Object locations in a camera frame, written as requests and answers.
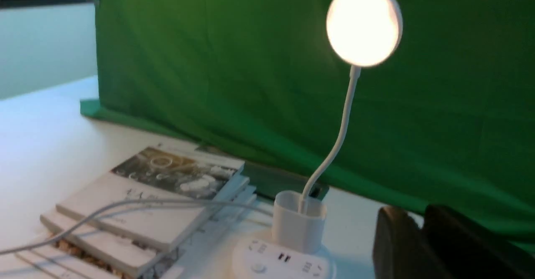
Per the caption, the bottom circuit pattern book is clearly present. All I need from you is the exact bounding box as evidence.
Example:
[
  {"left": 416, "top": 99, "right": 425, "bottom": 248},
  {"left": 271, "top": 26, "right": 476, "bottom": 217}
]
[{"left": 1, "top": 198, "right": 273, "bottom": 279}]

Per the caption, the white desk lamp with base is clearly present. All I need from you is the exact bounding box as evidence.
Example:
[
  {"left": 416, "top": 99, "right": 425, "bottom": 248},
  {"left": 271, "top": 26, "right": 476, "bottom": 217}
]
[{"left": 229, "top": 0, "right": 403, "bottom": 279}]

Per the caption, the white book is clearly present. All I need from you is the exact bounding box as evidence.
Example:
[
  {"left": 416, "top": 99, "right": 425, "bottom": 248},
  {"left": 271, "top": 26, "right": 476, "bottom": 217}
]
[
  {"left": 56, "top": 147, "right": 248, "bottom": 251},
  {"left": 40, "top": 175, "right": 250, "bottom": 279}
]

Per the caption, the green backdrop cloth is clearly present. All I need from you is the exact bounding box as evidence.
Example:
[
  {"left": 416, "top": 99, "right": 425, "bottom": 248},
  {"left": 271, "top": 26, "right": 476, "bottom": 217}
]
[{"left": 82, "top": 0, "right": 535, "bottom": 252}]

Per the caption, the white power cable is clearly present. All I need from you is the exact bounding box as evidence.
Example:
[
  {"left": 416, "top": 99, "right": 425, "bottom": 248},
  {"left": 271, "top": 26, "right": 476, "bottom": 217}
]
[{"left": 0, "top": 198, "right": 274, "bottom": 256}]

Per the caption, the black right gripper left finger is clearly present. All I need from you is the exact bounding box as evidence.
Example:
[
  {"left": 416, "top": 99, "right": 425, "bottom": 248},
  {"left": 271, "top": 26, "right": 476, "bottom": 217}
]
[{"left": 372, "top": 205, "right": 453, "bottom": 279}]

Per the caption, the top white book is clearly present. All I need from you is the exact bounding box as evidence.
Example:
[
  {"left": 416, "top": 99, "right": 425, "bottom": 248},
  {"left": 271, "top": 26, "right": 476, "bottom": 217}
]
[{"left": 56, "top": 147, "right": 248, "bottom": 251}]

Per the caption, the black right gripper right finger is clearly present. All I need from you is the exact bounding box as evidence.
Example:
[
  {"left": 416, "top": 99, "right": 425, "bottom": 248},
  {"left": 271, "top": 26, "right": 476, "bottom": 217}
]
[{"left": 422, "top": 205, "right": 535, "bottom": 279}]

